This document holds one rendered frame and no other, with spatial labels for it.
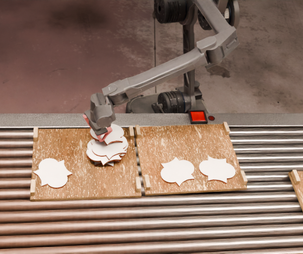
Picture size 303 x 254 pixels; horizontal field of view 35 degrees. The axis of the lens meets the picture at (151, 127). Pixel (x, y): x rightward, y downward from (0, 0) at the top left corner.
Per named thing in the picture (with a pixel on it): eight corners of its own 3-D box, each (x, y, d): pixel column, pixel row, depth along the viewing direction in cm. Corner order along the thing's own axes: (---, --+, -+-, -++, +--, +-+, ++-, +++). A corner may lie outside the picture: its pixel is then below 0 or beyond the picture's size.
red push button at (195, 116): (189, 113, 219) (190, 111, 218) (202, 113, 220) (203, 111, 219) (192, 123, 215) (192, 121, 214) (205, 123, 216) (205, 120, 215)
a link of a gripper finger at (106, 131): (96, 148, 185) (97, 132, 178) (87, 135, 188) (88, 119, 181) (112, 142, 188) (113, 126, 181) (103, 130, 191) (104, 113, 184)
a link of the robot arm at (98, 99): (104, 89, 176) (88, 91, 174) (109, 103, 172) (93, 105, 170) (103, 103, 181) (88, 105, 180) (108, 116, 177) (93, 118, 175)
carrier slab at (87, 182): (34, 131, 200) (34, 128, 199) (132, 130, 207) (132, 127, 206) (30, 201, 177) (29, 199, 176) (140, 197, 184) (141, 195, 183)
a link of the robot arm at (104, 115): (124, 96, 180) (115, 82, 173) (132, 118, 173) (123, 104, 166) (95, 109, 181) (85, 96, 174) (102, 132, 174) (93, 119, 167)
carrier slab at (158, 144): (133, 129, 208) (133, 126, 207) (224, 126, 216) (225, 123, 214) (145, 196, 185) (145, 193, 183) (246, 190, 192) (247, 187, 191)
